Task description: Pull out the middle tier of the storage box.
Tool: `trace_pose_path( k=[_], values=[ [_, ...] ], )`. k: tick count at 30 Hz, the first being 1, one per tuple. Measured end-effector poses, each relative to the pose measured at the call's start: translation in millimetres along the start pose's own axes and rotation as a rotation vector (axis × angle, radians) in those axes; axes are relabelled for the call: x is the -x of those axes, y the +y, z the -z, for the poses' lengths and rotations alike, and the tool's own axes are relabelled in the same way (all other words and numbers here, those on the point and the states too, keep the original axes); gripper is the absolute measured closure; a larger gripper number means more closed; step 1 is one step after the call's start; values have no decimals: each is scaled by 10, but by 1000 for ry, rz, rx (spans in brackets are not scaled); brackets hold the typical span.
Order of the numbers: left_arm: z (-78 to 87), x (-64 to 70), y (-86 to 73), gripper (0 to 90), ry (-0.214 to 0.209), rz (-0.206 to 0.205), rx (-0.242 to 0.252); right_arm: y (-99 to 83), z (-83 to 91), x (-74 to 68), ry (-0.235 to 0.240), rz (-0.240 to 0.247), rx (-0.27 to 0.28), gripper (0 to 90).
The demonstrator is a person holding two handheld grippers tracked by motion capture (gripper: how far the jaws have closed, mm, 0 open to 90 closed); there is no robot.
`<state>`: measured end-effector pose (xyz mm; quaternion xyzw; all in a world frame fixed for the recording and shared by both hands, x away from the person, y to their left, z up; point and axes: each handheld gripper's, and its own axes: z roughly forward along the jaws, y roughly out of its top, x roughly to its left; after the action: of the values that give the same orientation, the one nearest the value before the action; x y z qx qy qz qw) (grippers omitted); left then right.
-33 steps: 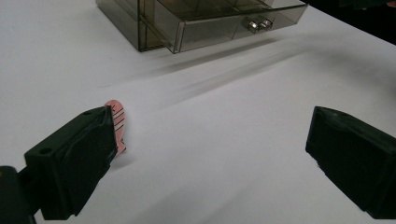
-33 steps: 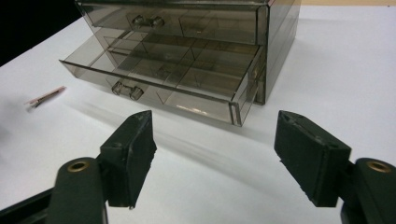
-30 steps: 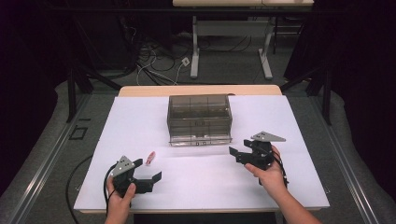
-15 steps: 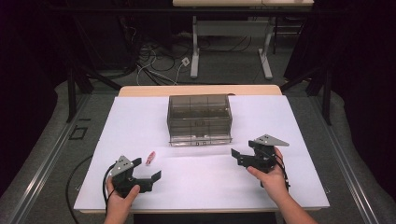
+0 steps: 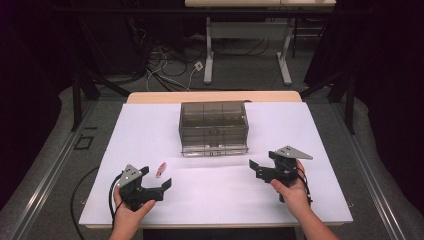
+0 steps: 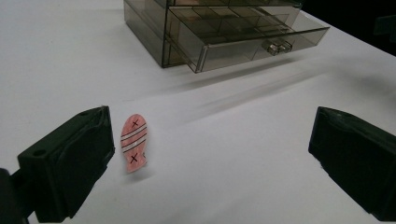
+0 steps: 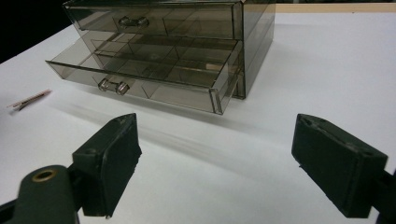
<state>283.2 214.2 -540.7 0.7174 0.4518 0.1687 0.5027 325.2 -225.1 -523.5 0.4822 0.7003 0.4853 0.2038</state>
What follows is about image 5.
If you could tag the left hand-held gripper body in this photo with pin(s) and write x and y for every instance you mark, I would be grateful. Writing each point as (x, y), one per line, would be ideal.
(133, 191)

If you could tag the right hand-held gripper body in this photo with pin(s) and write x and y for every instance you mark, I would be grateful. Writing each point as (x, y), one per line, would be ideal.
(283, 170)

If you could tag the small pink clip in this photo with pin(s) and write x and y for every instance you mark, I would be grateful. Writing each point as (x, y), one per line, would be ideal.
(161, 169)

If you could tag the smoky transparent bottom drawer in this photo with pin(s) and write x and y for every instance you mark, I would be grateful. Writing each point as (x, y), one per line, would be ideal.
(200, 150)

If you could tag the smoky transparent drawer organizer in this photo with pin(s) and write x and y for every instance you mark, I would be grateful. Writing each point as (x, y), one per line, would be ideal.
(213, 116)

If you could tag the person's left hand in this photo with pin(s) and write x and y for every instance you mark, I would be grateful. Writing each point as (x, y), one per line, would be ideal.
(128, 216)

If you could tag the person's right hand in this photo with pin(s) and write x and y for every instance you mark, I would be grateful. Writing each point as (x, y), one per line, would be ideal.
(295, 200)

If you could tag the white table mat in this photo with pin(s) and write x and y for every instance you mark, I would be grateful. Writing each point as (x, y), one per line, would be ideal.
(216, 193)

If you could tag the light wooden table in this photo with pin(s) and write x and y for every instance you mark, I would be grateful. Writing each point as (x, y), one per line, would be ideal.
(166, 97)

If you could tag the black metal stand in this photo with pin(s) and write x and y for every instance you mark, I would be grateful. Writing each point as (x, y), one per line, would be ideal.
(348, 100)
(78, 100)

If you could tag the white power adapter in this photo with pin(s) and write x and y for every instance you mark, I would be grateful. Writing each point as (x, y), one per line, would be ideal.
(198, 65)

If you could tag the white-legged background desk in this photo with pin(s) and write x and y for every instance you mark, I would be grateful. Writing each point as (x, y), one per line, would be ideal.
(246, 30)

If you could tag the dark curtain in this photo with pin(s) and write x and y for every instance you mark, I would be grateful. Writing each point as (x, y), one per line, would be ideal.
(30, 83)
(383, 83)

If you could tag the aluminium floor rail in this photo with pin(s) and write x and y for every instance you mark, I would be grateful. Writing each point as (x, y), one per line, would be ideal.
(50, 170)
(370, 173)

